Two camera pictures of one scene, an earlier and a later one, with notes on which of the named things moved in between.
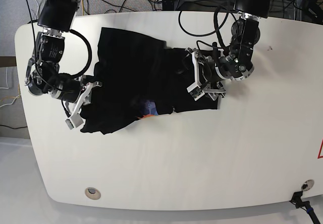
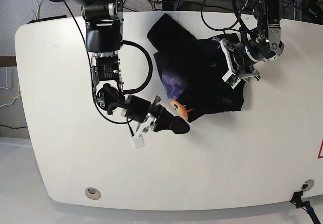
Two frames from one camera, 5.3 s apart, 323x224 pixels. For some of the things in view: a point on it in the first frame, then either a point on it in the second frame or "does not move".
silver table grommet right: x=307 y=185 does not move
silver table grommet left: x=93 y=193 does not move
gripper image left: x=69 y=90 to x=138 y=109
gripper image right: x=233 y=66 to x=261 y=49
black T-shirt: x=139 y=76 to x=193 y=70
